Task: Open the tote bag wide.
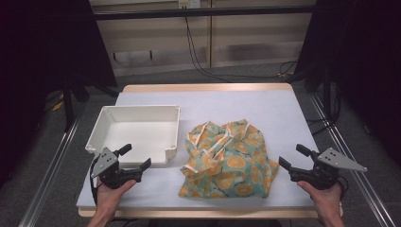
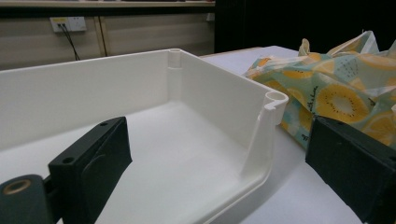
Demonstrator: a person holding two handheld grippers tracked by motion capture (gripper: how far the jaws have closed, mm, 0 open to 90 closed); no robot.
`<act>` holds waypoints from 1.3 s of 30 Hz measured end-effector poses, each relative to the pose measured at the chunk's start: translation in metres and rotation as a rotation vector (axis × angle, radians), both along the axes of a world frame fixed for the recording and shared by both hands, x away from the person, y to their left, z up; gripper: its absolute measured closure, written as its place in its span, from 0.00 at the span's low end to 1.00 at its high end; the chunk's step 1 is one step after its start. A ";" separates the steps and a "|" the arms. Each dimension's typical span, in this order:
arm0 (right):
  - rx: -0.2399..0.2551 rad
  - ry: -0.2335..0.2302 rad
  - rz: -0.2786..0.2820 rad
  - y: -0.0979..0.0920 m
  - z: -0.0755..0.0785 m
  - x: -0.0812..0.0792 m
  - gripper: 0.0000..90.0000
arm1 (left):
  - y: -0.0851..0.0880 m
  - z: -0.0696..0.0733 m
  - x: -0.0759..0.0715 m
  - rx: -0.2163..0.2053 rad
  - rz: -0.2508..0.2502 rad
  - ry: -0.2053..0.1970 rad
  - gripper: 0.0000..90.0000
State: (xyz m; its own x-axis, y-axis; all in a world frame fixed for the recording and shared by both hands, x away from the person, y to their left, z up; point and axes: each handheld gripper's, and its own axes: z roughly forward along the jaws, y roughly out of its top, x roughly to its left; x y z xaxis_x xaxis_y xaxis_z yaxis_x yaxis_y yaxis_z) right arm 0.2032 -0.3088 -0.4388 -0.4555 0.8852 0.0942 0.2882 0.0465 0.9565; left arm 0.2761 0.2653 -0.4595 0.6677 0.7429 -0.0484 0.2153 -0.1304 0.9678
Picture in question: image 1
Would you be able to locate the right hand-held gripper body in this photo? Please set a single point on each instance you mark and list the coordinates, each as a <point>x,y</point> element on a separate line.
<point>318,176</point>

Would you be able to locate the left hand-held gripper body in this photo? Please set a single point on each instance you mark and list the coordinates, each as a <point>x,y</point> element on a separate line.
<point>113,176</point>

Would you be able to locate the person's left hand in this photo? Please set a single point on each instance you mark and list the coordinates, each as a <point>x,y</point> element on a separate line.
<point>110,198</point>

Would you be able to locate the person's right hand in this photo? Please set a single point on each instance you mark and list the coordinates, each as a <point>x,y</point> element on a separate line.
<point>324,200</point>

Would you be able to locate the white plastic box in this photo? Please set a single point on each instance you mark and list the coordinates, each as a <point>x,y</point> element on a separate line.
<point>142,135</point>

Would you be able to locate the teal orange-print garment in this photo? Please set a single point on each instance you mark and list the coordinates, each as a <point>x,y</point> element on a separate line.
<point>231,160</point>

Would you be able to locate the black metal stand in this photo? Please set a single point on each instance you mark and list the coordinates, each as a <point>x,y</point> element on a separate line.
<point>327,94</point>
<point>68,107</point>

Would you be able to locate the yellow floor item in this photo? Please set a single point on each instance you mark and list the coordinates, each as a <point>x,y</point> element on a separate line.
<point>58,106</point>

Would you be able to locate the black curtain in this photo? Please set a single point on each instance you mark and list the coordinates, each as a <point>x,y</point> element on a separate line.
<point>362,63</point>
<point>38,47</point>

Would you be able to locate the aluminium floor rail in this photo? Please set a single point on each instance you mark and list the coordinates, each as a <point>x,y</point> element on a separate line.
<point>50,171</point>
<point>356,179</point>

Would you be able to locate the black frame bar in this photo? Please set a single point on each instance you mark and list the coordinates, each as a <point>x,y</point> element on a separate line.
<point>201,12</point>

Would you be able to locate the white wall socket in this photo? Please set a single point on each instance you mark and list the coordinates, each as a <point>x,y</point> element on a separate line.
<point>189,3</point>

